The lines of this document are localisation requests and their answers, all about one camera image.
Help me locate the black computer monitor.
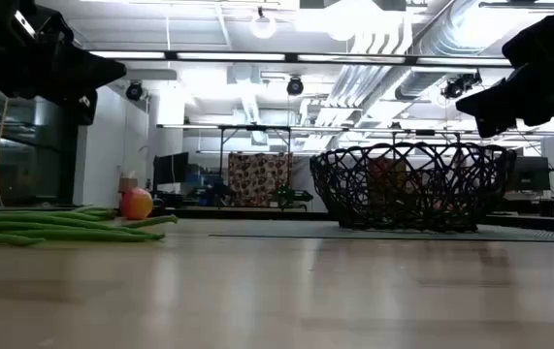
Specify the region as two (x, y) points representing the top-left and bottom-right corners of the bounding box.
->
(511, 155), (552, 193)
(152, 151), (190, 186)

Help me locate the cardboard box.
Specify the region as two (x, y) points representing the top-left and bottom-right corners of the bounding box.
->
(118, 170), (140, 194)

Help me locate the grey woven placemat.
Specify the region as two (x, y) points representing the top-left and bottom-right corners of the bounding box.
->
(208, 218), (554, 243)

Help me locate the brown patterned cloth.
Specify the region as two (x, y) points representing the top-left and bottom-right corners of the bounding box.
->
(227, 152), (293, 208)

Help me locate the long linear ceiling light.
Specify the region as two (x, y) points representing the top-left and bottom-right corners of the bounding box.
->
(155, 122), (554, 138)
(86, 49), (513, 68)

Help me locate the round white ceiling lamp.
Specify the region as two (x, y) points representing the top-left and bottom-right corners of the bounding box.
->
(249, 6), (278, 41)

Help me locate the green long bean bunch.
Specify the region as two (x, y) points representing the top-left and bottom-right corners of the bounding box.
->
(0, 206), (179, 247)

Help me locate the black metal frame stand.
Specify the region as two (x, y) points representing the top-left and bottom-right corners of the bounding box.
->
(216, 124), (293, 209)

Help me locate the black ceiling spot lamp cluster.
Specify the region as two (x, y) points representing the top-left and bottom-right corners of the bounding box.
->
(440, 71), (483, 101)

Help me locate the silver ventilation duct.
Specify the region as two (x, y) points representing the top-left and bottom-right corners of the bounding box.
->
(392, 0), (554, 102)

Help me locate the black wire basket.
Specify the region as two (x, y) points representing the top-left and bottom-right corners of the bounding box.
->
(309, 141), (518, 233)

